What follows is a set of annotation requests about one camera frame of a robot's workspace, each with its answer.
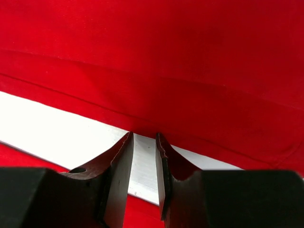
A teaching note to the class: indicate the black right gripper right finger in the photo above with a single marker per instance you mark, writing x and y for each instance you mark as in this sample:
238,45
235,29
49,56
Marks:
180,188

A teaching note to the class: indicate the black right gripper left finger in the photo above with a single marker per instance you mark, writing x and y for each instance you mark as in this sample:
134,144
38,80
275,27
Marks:
107,176

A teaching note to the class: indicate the red trousers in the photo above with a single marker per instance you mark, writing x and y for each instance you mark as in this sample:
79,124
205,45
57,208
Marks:
222,80

